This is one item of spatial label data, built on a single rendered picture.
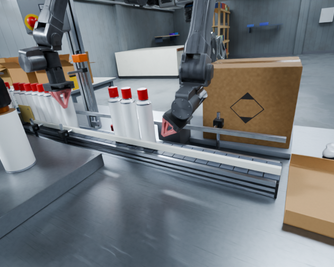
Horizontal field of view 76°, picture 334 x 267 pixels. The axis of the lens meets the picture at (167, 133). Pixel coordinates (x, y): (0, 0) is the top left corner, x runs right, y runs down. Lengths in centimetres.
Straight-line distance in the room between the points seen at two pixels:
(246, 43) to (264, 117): 1106
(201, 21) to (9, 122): 61
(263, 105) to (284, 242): 42
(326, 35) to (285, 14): 192
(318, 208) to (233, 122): 36
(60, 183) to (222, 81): 60
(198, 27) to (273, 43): 1115
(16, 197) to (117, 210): 27
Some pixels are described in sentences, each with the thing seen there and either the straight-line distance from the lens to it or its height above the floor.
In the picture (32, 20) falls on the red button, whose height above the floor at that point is 133.
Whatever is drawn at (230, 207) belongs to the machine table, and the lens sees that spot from 58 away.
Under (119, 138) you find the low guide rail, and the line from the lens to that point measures 79.
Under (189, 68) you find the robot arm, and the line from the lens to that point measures 57.
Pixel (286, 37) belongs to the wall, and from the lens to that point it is 1171.
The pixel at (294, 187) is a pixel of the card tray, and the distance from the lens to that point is 68.
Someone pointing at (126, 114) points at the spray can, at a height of 100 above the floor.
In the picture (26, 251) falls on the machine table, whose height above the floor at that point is 83.
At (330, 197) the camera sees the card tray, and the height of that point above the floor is 83.
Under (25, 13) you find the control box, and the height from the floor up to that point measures 136.
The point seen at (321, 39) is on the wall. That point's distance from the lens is 1182.
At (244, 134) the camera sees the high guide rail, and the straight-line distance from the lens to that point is 65.
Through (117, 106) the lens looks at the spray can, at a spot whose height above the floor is 102.
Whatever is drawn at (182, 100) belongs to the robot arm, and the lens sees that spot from 52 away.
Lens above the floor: 123
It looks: 24 degrees down
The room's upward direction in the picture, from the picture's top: 5 degrees counter-clockwise
